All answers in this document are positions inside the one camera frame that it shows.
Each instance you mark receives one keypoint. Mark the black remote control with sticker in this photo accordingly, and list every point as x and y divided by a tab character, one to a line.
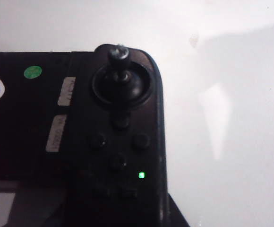
92	132

